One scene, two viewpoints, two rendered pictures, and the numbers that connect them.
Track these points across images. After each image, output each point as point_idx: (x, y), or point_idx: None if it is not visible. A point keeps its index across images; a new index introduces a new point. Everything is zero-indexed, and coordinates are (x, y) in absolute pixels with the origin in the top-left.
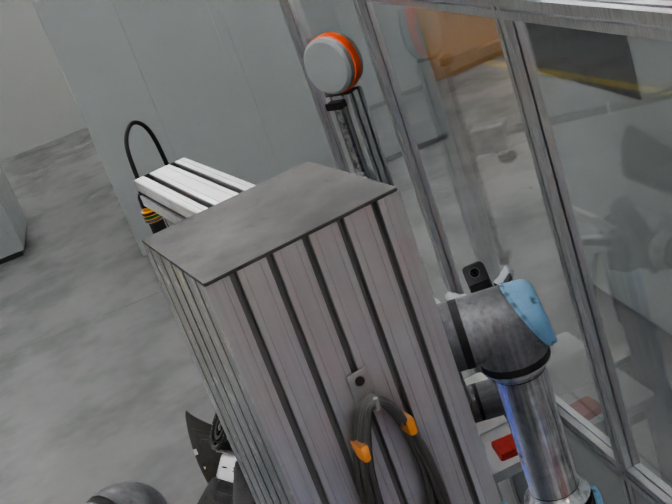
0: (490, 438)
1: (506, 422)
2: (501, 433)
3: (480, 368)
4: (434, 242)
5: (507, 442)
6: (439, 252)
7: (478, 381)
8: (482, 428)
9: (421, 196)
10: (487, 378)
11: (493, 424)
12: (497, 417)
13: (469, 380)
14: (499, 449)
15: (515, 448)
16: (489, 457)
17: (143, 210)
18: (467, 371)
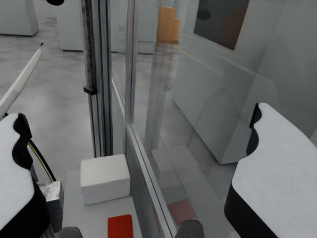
0: (110, 208)
1: (127, 196)
2: (120, 206)
3: (127, 144)
4: (127, 57)
5: (119, 225)
6: (128, 65)
7: (119, 163)
8: (108, 198)
9: (129, 15)
10: (126, 162)
11: (117, 197)
12: (121, 193)
13: (113, 159)
14: (110, 232)
15: (122, 237)
16: (101, 232)
17: None
18: (122, 138)
